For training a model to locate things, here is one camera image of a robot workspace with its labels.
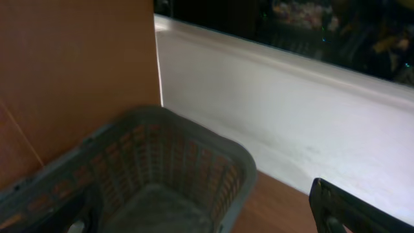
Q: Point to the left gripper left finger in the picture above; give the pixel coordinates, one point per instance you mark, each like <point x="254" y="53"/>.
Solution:
<point x="81" y="213"/>

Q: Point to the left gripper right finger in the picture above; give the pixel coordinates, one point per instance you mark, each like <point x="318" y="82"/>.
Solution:
<point x="335" y="210"/>

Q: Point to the grey plastic mesh basket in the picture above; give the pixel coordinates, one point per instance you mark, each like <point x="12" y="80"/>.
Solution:
<point x="156" y="172"/>

